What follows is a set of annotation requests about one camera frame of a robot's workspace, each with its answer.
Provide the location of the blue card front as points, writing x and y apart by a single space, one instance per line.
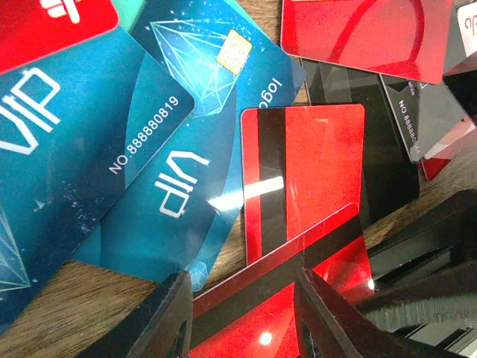
77 128

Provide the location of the blue VIP card lower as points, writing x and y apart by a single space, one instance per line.
179 210

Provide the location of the red gold VIP card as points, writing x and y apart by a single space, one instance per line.
31 30

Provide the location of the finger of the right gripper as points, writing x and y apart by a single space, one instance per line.
425 281

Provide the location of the red stripe card pile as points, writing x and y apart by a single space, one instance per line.
300 166

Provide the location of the black VIP card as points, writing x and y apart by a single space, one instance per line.
428 116

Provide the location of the white red circle card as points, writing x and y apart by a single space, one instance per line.
400 38

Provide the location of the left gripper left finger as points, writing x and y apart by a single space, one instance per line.
161 326

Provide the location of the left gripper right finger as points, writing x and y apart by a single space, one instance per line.
328 326

